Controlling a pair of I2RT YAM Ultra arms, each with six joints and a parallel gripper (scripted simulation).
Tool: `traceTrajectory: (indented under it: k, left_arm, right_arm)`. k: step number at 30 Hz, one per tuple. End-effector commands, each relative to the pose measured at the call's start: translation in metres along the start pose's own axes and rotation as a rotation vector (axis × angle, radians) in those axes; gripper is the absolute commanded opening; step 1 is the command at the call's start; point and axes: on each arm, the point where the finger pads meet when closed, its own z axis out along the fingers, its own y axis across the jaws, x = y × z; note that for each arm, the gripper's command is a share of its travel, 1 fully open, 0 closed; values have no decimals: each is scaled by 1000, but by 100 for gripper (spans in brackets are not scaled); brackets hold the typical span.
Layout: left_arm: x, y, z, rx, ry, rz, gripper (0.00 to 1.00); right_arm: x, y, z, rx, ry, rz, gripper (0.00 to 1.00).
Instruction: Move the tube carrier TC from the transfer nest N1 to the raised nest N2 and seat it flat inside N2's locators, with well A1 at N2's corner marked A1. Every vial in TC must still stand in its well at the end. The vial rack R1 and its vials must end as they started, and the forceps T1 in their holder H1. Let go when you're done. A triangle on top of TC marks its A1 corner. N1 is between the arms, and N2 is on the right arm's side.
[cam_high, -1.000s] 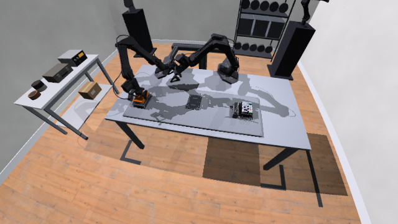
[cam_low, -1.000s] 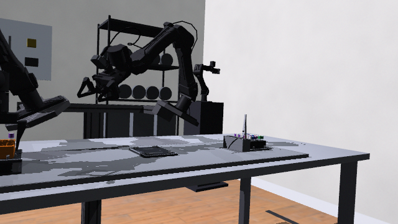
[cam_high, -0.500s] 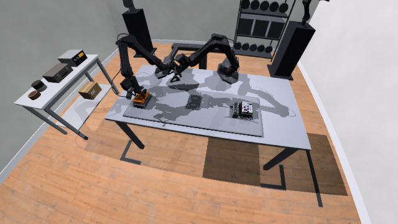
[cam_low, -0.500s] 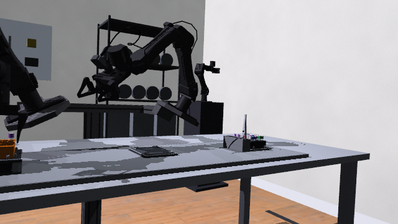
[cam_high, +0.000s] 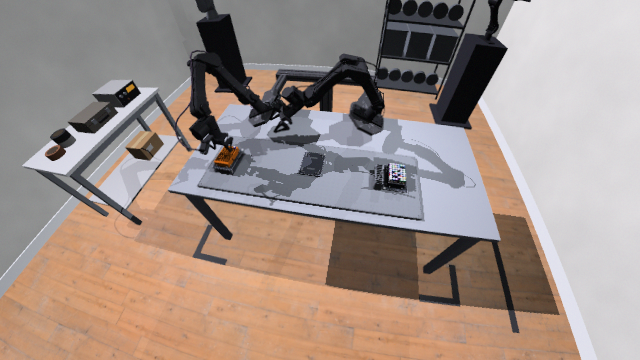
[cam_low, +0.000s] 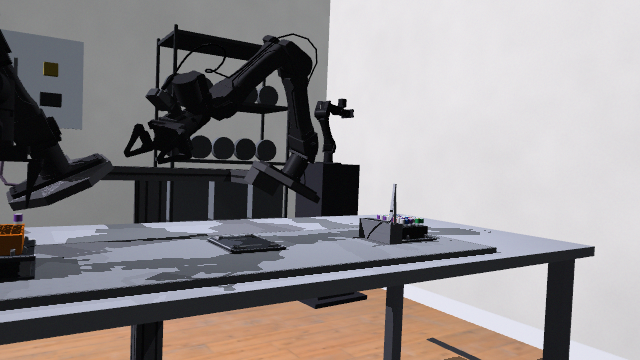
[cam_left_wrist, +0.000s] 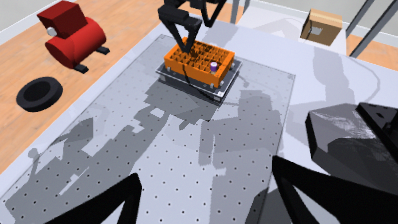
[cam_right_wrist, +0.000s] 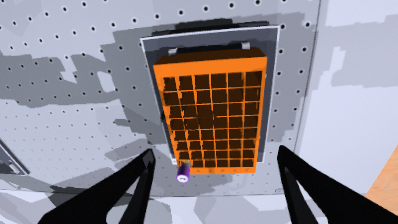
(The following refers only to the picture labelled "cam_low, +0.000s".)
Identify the orange grid rack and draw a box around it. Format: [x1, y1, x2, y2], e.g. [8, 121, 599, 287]
[0, 224, 24, 256]

